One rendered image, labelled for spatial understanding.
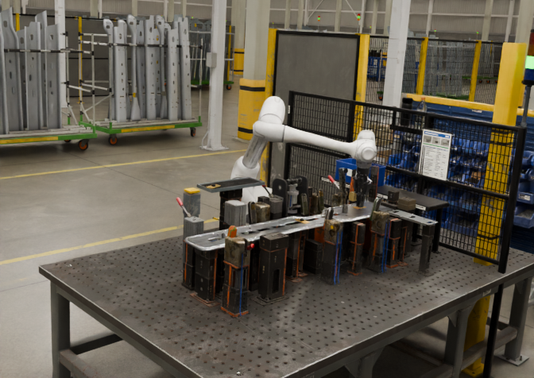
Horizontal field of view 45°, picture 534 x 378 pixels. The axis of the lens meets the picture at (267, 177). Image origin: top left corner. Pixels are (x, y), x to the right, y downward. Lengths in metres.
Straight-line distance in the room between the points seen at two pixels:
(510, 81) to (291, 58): 3.04
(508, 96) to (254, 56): 7.85
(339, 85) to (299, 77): 0.53
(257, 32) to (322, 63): 5.24
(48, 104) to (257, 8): 3.79
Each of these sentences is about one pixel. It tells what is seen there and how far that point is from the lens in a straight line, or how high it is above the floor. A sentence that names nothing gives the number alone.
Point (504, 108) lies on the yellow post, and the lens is 3.91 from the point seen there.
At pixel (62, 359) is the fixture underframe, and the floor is 0.20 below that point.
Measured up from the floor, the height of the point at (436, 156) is 1.29.
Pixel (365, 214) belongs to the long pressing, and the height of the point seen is 1.00.
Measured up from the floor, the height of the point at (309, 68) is 1.64.
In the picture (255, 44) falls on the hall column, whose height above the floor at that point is 1.72.
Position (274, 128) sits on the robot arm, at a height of 1.45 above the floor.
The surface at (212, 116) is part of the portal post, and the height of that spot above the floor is 0.55.
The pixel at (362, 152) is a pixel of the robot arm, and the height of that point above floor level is 1.38.
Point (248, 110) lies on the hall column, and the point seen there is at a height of 0.56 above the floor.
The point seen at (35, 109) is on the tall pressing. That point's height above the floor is 0.60.
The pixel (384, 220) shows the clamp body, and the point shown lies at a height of 1.01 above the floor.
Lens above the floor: 2.01
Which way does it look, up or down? 13 degrees down
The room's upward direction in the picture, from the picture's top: 3 degrees clockwise
